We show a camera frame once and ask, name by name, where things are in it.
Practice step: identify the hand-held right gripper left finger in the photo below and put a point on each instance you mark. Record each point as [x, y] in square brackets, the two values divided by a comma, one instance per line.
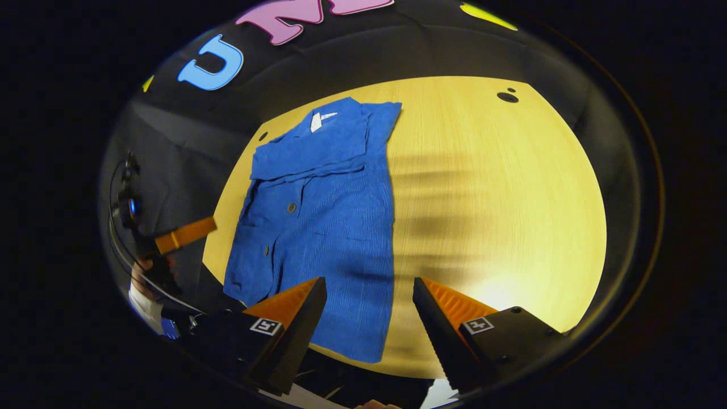
[301, 335]

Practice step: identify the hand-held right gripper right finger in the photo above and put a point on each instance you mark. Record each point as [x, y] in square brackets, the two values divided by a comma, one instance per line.
[437, 335]

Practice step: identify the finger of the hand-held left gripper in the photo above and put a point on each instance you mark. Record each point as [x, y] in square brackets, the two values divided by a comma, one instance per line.
[184, 234]

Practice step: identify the blue shirt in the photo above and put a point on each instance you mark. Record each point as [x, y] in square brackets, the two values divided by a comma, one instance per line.
[329, 227]

